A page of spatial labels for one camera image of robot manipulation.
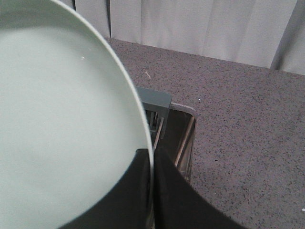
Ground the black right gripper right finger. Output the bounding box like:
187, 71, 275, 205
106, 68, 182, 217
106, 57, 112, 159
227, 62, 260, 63
153, 148, 244, 229

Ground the white pleated curtain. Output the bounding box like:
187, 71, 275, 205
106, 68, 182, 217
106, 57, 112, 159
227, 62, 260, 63
66, 0, 305, 74

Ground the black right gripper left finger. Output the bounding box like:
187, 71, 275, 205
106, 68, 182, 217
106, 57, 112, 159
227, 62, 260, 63
61, 149, 151, 229

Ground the light green round plate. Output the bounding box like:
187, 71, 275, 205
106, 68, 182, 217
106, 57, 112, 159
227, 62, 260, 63
0, 0, 153, 229

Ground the grey-green sink dish rack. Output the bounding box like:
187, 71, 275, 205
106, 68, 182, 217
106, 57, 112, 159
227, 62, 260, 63
136, 86, 172, 150

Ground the stainless steel sink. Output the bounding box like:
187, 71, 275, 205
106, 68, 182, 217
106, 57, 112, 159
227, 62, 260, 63
164, 102, 197, 183

